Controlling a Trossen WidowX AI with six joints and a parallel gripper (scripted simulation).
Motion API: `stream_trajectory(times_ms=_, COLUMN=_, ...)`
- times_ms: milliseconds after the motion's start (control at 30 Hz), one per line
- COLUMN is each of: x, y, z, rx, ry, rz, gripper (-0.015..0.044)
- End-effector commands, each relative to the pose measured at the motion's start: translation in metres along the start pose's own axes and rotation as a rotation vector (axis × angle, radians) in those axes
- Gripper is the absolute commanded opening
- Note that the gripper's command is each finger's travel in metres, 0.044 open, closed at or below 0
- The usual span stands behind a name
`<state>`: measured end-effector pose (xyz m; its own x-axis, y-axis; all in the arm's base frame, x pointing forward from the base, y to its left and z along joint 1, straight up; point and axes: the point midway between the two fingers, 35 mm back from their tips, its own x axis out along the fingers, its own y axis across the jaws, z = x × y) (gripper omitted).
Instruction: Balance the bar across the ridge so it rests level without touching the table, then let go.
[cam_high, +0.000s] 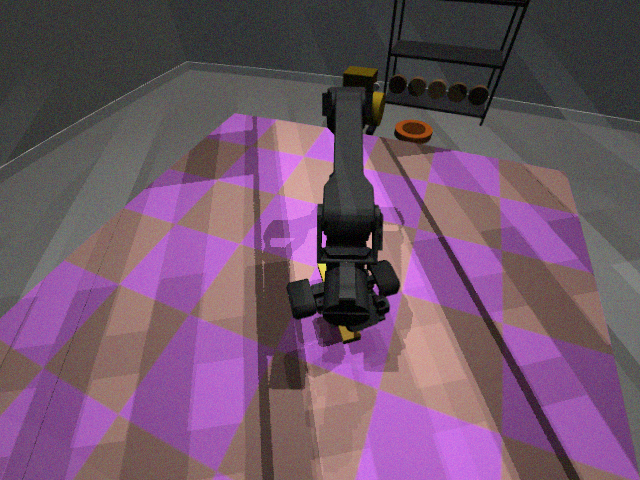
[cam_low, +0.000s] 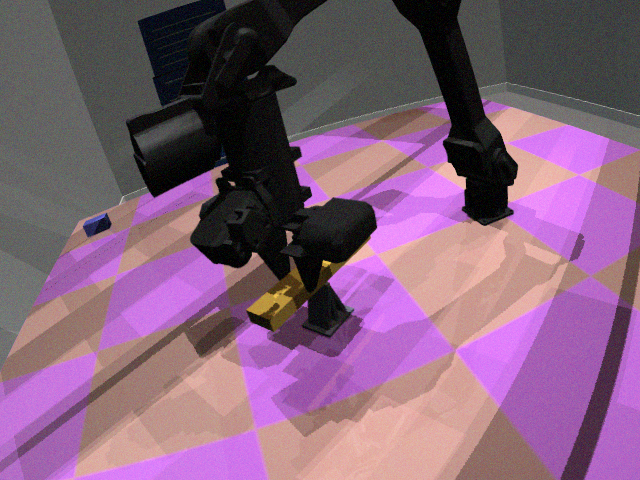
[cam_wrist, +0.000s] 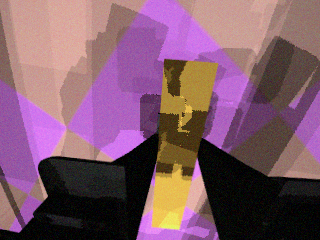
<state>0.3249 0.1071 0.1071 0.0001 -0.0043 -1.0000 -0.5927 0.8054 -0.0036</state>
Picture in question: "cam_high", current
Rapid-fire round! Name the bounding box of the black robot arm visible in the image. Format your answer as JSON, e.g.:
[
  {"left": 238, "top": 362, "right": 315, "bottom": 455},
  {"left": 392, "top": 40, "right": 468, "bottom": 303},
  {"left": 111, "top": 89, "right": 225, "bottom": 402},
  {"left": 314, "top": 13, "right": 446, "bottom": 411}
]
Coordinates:
[{"left": 317, "top": 87, "right": 391, "bottom": 332}]

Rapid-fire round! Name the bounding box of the yellow bar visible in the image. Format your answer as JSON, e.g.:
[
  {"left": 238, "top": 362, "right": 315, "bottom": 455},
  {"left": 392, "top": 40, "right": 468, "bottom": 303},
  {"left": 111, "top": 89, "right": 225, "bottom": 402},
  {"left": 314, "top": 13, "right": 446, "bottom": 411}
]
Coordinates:
[{"left": 318, "top": 264, "right": 361, "bottom": 345}]

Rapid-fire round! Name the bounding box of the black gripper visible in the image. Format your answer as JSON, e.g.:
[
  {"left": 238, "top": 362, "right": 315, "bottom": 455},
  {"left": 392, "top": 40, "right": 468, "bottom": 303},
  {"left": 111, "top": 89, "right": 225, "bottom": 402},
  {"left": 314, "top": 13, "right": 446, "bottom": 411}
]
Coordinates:
[{"left": 286, "top": 260, "right": 401, "bottom": 320}]

